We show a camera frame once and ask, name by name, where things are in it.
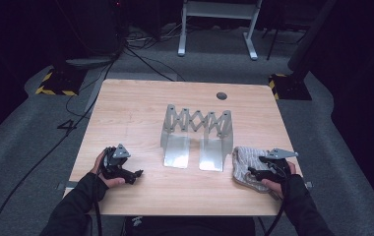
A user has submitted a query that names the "black slanted pole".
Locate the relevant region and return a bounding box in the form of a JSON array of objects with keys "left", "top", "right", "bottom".
[{"left": 287, "top": 0, "right": 339, "bottom": 80}]

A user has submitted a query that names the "grey expandable metal rack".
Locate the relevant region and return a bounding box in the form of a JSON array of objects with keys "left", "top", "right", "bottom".
[{"left": 159, "top": 103, "right": 234, "bottom": 173}]

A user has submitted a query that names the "long black floor cable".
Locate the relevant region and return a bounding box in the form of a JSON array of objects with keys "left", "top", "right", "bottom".
[{"left": 0, "top": 62, "right": 115, "bottom": 236}]

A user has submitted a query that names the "black yellow striped base plate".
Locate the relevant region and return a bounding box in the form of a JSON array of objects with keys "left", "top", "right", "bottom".
[
  {"left": 268, "top": 73, "right": 313, "bottom": 101},
  {"left": 34, "top": 67, "right": 88, "bottom": 97}
]

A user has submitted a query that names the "hand-held gripper cable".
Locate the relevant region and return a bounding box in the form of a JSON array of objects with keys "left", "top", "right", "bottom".
[
  {"left": 263, "top": 178, "right": 291, "bottom": 236},
  {"left": 92, "top": 183, "right": 104, "bottom": 236}
]

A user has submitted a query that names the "left hand-held gripper cable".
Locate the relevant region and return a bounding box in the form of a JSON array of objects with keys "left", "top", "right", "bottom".
[{"left": 92, "top": 183, "right": 104, "bottom": 236}]

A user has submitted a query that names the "grey striped knitted cloth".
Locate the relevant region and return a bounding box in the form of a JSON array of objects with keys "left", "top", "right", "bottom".
[{"left": 231, "top": 146, "right": 282, "bottom": 201}]

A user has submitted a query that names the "person's left hand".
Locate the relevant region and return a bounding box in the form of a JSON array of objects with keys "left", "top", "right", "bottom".
[{"left": 91, "top": 150, "right": 126, "bottom": 190}]

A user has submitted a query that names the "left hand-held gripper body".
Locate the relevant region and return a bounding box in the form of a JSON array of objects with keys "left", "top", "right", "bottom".
[{"left": 100, "top": 143, "right": 136, "bottom": 185}]

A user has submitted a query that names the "right hand-held gripper cable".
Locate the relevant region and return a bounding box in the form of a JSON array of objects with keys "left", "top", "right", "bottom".
[{"left": 263, "top": 178, "right": 291, "bottom": 236}]

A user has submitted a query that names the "person's right hand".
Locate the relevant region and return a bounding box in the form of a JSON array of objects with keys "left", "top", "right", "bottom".
[{"left": 262, "top": 163, "right": 297, "bottom": 198}]

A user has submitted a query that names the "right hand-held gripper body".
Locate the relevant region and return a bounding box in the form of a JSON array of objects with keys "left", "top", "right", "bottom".
[{"left": 263, "top": 147, "right": 299, "bottom": 185}]

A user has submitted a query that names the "dark tripod stand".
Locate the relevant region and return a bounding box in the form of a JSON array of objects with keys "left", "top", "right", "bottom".
[{"left": 262, "top": 19, "right": 307, "bottom": 62}]

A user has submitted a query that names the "white desk frame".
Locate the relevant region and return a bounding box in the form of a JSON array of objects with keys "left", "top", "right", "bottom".
[{"left": 177, "top": 0, "right": 263, "bottom": 61}]

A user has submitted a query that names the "bundle of floor cables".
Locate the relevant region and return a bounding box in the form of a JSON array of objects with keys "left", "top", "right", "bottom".
[{"left": 125, "top": 23, "right": 184, "bottom": 45}]

